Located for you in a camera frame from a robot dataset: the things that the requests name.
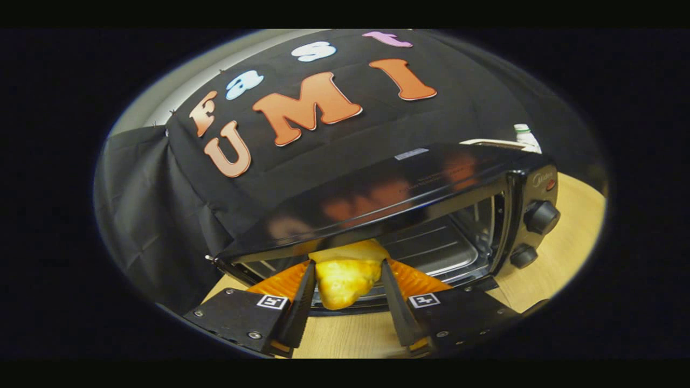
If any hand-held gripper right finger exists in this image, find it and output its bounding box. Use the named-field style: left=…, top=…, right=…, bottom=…
left=381, top=259, right=550, bottom=356

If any black toaster oven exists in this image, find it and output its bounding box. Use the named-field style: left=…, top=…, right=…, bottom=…
left=205, top=141, right=561, bottom=316

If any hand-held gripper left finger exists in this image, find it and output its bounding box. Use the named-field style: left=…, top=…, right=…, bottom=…
left=183, top=260, right=316, bottom=358

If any white pop-up toaster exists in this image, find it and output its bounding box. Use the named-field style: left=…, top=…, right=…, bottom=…
left=461, top=138, right=542, bottom=154

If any yellow bread pastry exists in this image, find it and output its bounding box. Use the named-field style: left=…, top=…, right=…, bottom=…
left=308, top=240, right=390, bottom=311

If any white bottle green label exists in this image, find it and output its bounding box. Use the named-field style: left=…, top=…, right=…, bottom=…
left=513, top=124, right=541, bottom=153

